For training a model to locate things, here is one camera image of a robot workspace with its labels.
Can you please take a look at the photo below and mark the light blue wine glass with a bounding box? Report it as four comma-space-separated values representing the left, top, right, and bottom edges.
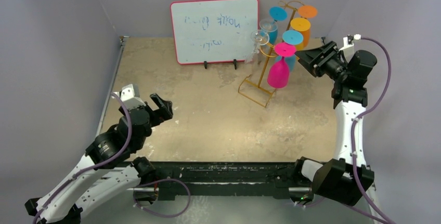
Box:
275, 30, 304, 72

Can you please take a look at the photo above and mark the pink wine glass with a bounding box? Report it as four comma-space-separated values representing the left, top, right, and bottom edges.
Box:
267, 42, 296, 89

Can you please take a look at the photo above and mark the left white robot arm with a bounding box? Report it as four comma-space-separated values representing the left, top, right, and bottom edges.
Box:
25, 91, 173, 223

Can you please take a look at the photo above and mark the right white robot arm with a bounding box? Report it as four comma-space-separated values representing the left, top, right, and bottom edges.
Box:
292, 42, 377, 206

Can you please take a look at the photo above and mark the yellow wine glass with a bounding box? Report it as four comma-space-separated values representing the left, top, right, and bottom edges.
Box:
290, 18, 311, 49

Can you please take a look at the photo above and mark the orange wine glass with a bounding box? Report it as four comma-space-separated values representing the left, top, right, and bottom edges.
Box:
297, 5, 318, 47

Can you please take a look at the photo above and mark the rear clear wine glass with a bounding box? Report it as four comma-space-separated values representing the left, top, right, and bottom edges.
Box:
259, 18, 278, 45

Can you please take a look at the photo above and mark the clear wine glass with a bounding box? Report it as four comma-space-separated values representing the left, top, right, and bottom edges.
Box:
259, 18, 278, 45
245, 30, 269, 73

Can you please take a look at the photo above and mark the front clear wine glass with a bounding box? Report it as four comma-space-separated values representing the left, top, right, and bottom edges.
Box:
245, 30, 269, 73

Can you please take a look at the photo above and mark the rear blue wine glass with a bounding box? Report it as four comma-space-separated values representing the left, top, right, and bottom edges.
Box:
268, 7, 288, 45

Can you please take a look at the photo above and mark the red framed whiteboard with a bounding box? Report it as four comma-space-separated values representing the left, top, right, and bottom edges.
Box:
170, 0, 259, 65

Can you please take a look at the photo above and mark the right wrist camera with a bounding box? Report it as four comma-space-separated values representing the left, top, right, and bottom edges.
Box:
339, 34, 361, 58

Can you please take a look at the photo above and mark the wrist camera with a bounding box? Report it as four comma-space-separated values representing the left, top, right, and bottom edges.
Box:
339, 34, 361, 58
118, 84, 145, 110

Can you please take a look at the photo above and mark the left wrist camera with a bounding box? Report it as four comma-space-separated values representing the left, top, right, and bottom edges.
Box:
118, 84, 145, 110

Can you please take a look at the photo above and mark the gold wire wine glass rack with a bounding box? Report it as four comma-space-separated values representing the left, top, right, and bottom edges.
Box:
237, 0, 306, 108

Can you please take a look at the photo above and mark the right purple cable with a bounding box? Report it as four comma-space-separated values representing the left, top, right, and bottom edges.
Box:
300, 36, 397, 224

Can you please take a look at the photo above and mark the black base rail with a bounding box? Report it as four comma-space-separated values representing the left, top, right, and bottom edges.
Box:
131, 161, 314, 202

